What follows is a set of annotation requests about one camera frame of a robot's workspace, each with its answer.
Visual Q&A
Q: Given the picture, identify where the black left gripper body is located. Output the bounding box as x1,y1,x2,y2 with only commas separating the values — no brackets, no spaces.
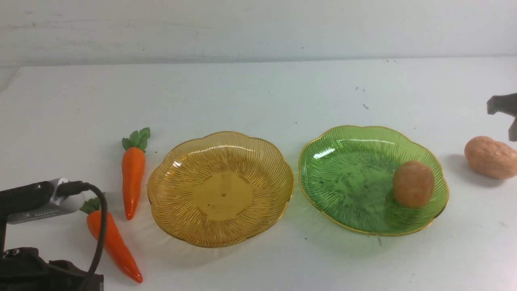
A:
0,247,87,291

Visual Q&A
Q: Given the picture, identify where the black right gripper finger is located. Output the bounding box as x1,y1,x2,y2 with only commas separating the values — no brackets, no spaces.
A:
486,93,517,118
508,118,517,142

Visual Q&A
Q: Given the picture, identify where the toy potato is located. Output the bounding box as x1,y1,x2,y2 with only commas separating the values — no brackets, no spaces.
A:
393,160,435,208
464,136,517,180

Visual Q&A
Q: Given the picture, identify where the toy carrot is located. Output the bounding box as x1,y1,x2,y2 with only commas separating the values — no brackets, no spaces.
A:
121,127,151,220
80,198,143,284

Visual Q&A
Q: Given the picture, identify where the green ribbed plastic plate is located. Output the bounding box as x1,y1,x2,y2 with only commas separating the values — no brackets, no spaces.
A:
298,125,450,236

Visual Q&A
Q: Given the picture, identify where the amber ribbed plastic plate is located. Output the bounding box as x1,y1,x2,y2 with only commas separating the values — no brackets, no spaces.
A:
147,131,295,248

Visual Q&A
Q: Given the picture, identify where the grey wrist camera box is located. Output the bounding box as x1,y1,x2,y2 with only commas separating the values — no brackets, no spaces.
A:
0,177,86,225

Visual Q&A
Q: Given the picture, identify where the black camera cable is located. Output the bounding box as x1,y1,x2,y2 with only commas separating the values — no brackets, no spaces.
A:
57,181,109,291

